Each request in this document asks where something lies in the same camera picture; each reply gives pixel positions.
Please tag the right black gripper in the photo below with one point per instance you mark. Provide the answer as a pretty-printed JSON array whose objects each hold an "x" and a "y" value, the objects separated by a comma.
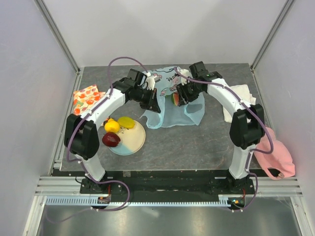
[{"x": 184, "y": 97}]

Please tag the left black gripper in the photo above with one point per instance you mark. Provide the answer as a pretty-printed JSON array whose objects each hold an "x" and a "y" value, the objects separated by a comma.
[{"x": 152, "y": 104}]

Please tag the light blue plastic bag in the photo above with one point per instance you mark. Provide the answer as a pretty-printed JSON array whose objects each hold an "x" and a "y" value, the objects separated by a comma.
[{"x": 171, "y": 115}]

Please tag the fake watermelon slice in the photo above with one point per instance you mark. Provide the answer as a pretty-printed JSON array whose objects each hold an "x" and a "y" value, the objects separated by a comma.
[{"x": 175, "y": 99}]

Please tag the yellow fake mango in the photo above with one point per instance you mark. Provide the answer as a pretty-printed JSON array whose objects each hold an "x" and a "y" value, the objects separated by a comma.
[{"x": 126, "y": 122}]

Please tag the yellow fake lemon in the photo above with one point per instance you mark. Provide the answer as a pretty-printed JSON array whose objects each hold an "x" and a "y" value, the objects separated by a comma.
[{"x": 112, "y": 126}]

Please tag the red fake apple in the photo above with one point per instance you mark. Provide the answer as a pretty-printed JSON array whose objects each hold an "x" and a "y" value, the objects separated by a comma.
[{"x": 111, "y": 139}]

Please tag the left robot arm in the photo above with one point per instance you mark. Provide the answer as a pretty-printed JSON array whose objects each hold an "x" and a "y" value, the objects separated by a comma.
[{"x": 81, "y": 132}]

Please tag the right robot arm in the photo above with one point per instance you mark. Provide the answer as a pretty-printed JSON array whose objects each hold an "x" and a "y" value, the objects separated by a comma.
[{"x": 247, "y": 126}]

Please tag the cream and blue plate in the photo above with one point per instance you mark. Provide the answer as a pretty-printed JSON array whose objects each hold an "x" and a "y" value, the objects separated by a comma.
[{"x": 131, "y": 141}]

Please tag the white folded cloth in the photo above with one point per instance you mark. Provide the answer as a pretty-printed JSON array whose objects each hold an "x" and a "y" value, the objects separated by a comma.
[{"x": 244, "y": 93}]

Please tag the floral orange napkin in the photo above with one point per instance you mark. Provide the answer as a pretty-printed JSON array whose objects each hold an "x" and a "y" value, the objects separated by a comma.
[{"x": 84, "y": 99}]

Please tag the pink cap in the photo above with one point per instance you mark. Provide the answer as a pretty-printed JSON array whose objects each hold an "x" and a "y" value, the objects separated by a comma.
[{"x": 279, "y": 163}]

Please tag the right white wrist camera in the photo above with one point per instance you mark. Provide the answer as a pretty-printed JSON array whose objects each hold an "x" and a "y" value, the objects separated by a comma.
[{"x": 184, "y": 74}]

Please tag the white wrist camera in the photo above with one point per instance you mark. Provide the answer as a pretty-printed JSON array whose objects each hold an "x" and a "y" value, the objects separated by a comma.
[
  {"x": 151, "y": 80},
  {"x": 184, "y": 74}
]

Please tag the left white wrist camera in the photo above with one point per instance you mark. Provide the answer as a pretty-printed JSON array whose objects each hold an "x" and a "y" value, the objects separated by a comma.
[{"x": 151, "y": 80}]

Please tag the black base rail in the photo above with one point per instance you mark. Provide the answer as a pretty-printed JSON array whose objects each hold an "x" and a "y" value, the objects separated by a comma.
[{"x": 214, "y": 182}]

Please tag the slotted cable duct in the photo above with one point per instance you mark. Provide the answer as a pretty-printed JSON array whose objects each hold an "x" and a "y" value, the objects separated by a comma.
[{"x": 102, "y": 202}]

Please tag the right aluminium frame post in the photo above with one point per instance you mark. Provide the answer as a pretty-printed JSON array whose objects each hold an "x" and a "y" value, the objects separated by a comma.
[{"x": 288, "y": 4}]

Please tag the aluminium frame post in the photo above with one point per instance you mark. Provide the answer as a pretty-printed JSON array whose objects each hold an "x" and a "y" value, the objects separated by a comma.
[
  {"x": 57, "y": 34},
  {"x": 288, "y": 4}
]

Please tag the left aluminium frame post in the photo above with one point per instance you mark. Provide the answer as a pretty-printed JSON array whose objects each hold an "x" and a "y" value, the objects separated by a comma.
[{"x": 57, "y": 34}]

